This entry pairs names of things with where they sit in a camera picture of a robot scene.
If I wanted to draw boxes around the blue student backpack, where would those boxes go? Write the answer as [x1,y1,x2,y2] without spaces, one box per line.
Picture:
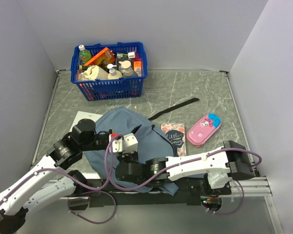
[84,107,179,196]

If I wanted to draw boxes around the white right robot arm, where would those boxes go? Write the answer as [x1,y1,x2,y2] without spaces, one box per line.
[115,140,255,194]

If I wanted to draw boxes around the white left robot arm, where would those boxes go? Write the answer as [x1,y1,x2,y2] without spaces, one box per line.
[0,119,112,234]

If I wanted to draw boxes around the white notebook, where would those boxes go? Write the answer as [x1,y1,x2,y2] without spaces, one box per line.
[68,111,104,132]

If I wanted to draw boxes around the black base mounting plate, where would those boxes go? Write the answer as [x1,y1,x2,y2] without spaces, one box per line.
[57,177,231,208]

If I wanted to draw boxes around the blue plastic shopping basket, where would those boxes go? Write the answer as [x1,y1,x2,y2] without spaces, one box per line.
[70,41,148,101]

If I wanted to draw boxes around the floral Little Women book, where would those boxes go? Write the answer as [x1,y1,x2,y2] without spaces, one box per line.
[161,123,187,156]

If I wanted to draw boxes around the cream pump bottle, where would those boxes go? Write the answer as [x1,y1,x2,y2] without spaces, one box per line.
[107,63,123,79]

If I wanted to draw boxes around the grey pump bottle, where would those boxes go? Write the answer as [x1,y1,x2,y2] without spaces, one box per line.
[119,60,138,78]

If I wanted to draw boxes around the pink cartoon pencil case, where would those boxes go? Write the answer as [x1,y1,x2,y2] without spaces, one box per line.
[186,113,221,148]

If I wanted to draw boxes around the orange snack box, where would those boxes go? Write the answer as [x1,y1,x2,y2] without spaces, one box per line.
[84,47,116,67]

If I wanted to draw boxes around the pink orange bottle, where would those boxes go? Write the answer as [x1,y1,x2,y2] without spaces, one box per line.
[133,55,143,77]

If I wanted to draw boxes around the black packaged item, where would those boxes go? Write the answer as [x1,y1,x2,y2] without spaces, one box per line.
[116,52,129,66]

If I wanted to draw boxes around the green drink bottle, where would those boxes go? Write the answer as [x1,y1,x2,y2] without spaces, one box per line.
[78,45,92,64]

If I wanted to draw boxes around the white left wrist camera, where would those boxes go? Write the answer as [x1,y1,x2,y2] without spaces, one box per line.
[109,134,124,153]

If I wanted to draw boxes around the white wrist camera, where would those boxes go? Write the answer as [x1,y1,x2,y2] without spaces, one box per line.
[123,133,138,154]
[109,134,124,153]

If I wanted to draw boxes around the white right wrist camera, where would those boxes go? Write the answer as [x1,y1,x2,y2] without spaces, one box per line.
[123,133,138,154]

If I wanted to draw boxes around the black backpack strap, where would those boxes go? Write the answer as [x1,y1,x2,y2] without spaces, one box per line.
[147,97,200,120]

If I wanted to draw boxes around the aluminium front rail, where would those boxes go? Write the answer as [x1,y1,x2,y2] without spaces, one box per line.
[13,177,273,200]

